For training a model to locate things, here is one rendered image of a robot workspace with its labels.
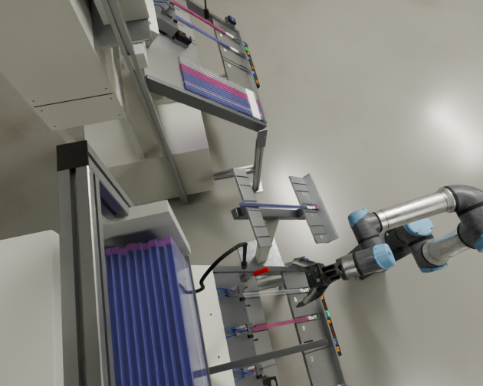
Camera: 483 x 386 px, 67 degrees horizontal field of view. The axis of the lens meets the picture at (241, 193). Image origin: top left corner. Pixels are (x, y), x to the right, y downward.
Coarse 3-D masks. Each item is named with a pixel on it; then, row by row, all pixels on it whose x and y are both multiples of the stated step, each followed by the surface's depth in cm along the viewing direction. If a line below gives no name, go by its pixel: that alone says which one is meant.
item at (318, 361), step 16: (288, 272) 148; (304, 272) 158; (288, 288) 144; (320, 320) 151; (304, 336) 138; (320, 336) 146; (304, 352) 134; (320, 352) 141; (320, 368) 137; (320, 384) 133; (336, 384) 140
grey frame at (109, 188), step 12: (72, 144) 48; (84, 144) 48; (60, 156) 47; (72, 156) 47; (84, 156) 47; (96, 156) 51; (60, 168) 47; (72, 168) 47; (96, 168) 50; (108, 180) 56; (108, 192) 55; (120, 192) 62; (108, 204) 61; (120, 204) 60; (132, 204) 69; (108, 216) 63; (120, 216) 64
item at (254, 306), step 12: (252, 276) 130; (252, 288) 127; (252, 300) 125; (252, 312) 122; (252, 324) 120; (264, 324) 124; (264, 336) 122; (264, 348) 119; (264, 372) 115; (276, 372) 118
